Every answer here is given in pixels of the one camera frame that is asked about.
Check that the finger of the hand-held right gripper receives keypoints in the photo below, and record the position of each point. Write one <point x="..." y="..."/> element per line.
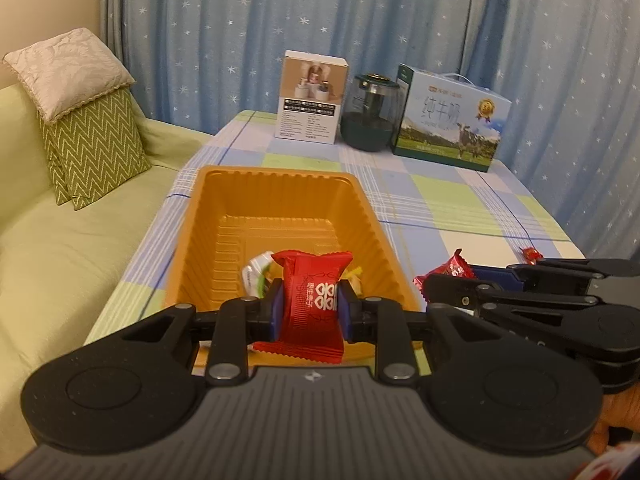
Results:
<point x="450" y="292"/>
<point x="492" y="274"/>

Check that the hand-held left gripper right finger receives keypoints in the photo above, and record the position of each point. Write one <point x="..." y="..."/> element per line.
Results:
<point x="346" y="310"/>

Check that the dark glass jar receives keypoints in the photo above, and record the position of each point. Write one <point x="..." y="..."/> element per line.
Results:
<point x="370" y="120"/>

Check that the red crinkled candy packet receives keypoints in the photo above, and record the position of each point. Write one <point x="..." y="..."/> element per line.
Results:
<point x="452" y="270"/>

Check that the white snack packet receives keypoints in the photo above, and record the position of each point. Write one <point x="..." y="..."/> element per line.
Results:
<point x="256" y="272"/>

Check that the large red snack packet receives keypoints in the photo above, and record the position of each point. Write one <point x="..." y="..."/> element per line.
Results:
<point x="310" y="305"/>

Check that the white crinkled cushion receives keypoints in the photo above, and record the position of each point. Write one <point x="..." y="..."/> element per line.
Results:
<point x="65" y="70"/>

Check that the small red candy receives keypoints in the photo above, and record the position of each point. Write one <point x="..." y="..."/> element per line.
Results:
<point x="531" y="254"/>

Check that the orange plastic tray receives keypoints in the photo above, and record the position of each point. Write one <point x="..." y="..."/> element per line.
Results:
<point x="280" y="200"/>

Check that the plaid tablecloth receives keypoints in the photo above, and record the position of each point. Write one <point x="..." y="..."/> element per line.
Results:
<point x="450" y="205"/>

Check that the light green sofa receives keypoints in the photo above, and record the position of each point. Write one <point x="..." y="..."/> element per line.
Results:
<point x="60" y="270"/>

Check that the blue star-print curtain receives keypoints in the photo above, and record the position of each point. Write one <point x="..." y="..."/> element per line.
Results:
<point x="250" y="20"/>

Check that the blue milk carton box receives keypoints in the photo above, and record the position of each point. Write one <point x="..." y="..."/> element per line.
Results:
<point x="450" y="125"/>

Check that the clear-wrapped caramel candy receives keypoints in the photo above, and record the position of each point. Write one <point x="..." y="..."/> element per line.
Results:
<point x="356" y="275"/>

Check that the white product box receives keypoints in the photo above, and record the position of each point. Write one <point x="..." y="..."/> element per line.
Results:
<point x="310" y="100"/>

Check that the green zigzag cushion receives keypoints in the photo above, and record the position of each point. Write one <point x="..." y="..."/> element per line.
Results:
<point x="57" y="175"/>
<point x="100" y="150"/>

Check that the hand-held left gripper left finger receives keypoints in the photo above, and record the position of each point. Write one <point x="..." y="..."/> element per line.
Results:
<point x="275" y="310"/>

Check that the person's printed clothing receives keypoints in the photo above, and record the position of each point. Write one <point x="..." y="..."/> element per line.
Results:
<point x="620" y="410"/>

